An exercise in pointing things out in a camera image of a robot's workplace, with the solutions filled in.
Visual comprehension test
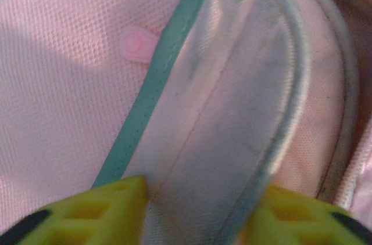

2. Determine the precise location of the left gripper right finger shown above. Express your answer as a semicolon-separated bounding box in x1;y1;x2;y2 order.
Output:
238;185;372;245

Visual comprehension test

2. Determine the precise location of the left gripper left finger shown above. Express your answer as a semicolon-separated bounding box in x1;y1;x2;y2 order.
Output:
0;175;149;245

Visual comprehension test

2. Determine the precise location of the pink backpack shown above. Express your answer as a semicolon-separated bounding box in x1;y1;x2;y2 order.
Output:
0;0;372;245

